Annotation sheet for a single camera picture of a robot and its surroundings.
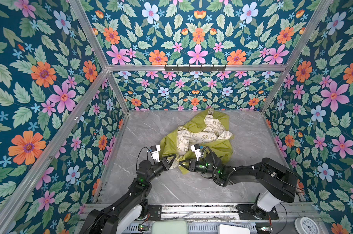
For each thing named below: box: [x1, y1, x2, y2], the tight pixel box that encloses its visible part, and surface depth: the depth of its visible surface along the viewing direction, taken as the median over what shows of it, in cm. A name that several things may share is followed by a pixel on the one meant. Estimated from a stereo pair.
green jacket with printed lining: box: [159, 107, 235, 175], surface depth 97 cm
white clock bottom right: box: [294, 216, 321, 234], surface depth 69 cm
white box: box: [218, 224, 251, 234], surface depth 67 cm
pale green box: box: [151, 219, 189, 234], surface depth 69 cm
